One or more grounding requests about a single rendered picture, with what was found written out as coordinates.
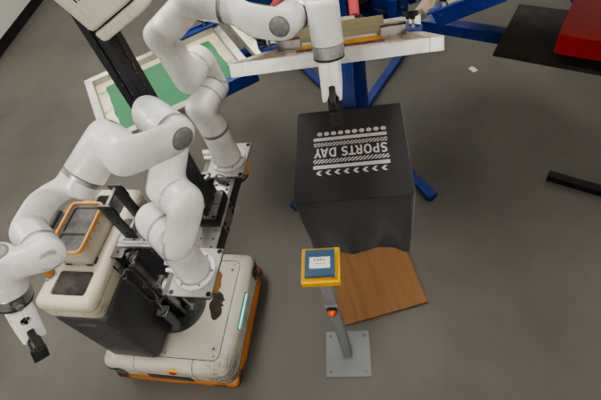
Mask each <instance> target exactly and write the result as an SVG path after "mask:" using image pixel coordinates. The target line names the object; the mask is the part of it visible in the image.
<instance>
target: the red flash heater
mask: <svg viewBox="0 0 601 400"><path fill-rule="evenodd" d="M554 54H559V55H568V56H574V57H579V58H585V59H590V60H596V61H600V62H601V0H573V2H572V5H571V8H570V11H569V12H568V14H567V17H566V19H565V21H564V24H563V26H562V29H561V31H560V33H559V36H558V39H557V41H556V44H555V48H554Z"/></svg>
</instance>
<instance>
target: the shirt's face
mask: <svg viewBox="0 0 601 400"><path fill-rule="evenodd" d="M341 110H342V114H343V125H340V126H331V125H330V120H329V114H328V112H329V111H323V112H315V113H307V114H299V128H298V147H297V166H296V185H295V201H296V202H305V201H317V200H338V199H349V198H360V197H372V196H383V195H395V194H405V193H412V192H413V186H412V180H411V171H410V165H409V159H408V153H407V148H406V142H405V137H404V131H403V126H402V115H401V109H400V104H399V103H394V104H386V105H378V106H364V107H355V108H347V109H341ZM379 125H385V127H386V134H387V141H388V148H389V155H390V162H391V169H392V170H386V171H376V172H366V173H356V174H337V175H327V176H316V177H313V150H314V132H328V131H337V130H345V129H353V128H362V127H370V126H379Z"/></svg>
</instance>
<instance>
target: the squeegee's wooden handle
mask: <svg viewBox="0 0 601 400"><path fill-rule="evenodd" d="M381 23H384V19H383V14H382V15H376V16H369V17H363V18H357V19H350V20H344V21H342V29H343V38H346V37H352V36H359V35H366V34H372V33H376V34H377V36H379V35H381V34H380V24H381ZM296 36H300V45H301V46H302V44H301V43H308V42H311V41H310V35H309V27H306V28H305V29H303V30H301V31H300V32H299V33H298V34H297V35H296Z"/></svg>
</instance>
